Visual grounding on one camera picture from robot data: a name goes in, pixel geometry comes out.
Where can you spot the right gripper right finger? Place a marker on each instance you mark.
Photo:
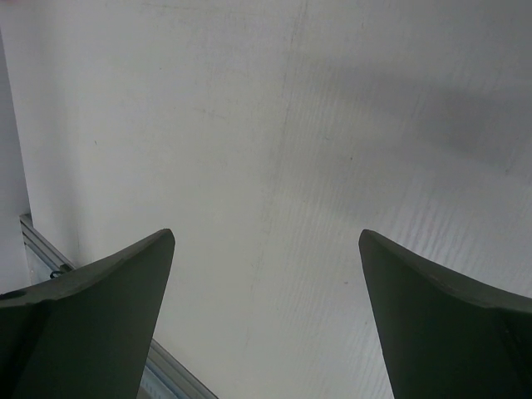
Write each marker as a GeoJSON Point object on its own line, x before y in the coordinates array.
{"type": "Point", "coordinates": [443, 334]}

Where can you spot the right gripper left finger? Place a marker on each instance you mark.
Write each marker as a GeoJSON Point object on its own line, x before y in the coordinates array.
{"type": "Point", "coordinates": [86, 333]}

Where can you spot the aluminium mounting rail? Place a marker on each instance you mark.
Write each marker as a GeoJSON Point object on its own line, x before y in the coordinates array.
{"type": "Point", "coordinates": [163, 376]}

